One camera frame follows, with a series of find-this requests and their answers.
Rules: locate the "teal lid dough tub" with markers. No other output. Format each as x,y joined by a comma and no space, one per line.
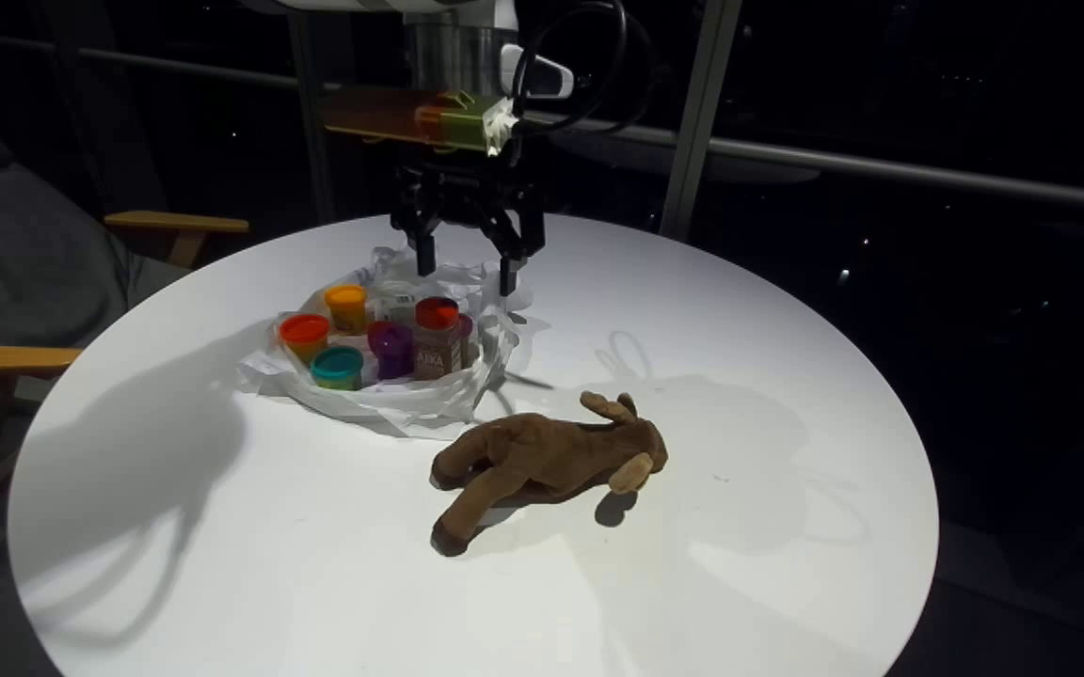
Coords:
335,367

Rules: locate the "brown plush moose toy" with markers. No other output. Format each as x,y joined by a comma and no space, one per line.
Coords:
529,455

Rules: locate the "grey chair with wooden armrests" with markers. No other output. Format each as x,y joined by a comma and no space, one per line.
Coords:
15,251

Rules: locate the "red cap spice bottle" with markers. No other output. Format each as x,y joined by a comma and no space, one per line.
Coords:
439,317

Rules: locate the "clear white plastic bag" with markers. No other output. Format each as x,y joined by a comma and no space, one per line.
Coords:
443,402

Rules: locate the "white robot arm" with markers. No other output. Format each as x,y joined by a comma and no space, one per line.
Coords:
453,43

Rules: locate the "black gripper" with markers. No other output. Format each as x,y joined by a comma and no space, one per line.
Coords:
469,188

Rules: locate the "purple lid dough tub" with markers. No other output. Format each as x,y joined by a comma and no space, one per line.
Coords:
392,347

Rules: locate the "light grey window post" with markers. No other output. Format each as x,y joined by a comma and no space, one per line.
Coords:
696,114

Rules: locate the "grey horizontal handrail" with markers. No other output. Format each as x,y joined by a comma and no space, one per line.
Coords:
819,157

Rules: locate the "orange toy fruit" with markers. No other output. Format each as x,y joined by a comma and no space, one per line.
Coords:
346,307

